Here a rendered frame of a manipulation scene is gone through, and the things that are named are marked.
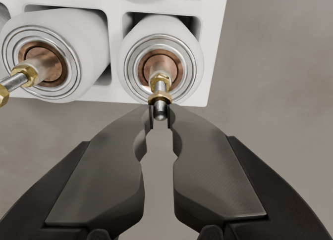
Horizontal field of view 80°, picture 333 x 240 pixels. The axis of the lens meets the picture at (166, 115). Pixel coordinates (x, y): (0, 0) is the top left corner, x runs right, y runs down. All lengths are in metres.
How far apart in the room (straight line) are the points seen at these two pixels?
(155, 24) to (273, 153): 0.57
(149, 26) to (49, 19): 0.09
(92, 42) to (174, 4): 0.11
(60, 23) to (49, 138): 0.46
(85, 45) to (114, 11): 0.07
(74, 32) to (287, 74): 0.47
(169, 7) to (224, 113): 0.35
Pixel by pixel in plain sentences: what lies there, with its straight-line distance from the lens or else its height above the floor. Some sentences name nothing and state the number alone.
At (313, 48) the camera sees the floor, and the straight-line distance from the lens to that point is 0.57.
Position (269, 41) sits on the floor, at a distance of 0.52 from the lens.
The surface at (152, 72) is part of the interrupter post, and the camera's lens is 0.18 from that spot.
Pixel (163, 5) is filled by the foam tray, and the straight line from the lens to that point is 0.28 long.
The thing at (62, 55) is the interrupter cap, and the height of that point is 0.25.
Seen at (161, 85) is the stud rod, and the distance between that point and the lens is 0.17.
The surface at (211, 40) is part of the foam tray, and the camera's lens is 0.29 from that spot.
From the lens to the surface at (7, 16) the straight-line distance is 0.36.
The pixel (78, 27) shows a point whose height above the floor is 0.23.
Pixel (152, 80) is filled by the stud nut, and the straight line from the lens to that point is 0.18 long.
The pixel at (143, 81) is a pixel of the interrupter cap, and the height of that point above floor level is 0.25.
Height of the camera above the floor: 0.45
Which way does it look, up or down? 59 degrees down
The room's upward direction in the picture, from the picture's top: 178 degrees clockwise
